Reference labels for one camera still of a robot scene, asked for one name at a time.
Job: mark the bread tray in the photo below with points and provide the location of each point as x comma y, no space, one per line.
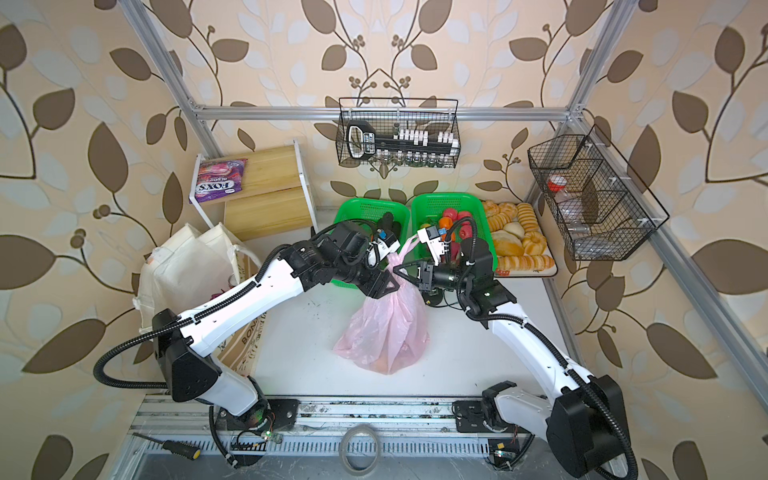
521,248

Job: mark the green vegetable basket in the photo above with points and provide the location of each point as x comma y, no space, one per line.
356,221

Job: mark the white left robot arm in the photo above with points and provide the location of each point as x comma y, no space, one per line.
185,342

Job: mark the black wire wall basket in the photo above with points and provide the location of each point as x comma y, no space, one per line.
432,113

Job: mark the purple eggplant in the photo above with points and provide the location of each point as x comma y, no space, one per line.
388,223

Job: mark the white wooden shelf rack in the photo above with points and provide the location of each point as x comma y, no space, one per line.
275,196

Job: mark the purple fox's candy bag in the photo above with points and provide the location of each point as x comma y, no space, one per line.
218,179

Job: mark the black white tool set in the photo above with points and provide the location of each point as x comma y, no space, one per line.
364,142

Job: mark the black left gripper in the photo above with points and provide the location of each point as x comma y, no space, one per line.
376,285

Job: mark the pink plastic bag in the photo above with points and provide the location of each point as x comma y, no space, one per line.
388,334

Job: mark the cream floral tote bag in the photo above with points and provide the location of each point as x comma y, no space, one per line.
190,269

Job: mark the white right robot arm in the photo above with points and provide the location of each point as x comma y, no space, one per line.
582,417

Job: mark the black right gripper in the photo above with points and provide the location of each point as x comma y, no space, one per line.
426,274

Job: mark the black wire side basket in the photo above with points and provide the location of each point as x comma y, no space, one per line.
602,206

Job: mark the red apple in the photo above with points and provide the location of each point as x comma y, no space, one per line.
450,213

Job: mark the yellow handled screwdriver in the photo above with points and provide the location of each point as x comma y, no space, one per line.
184,450

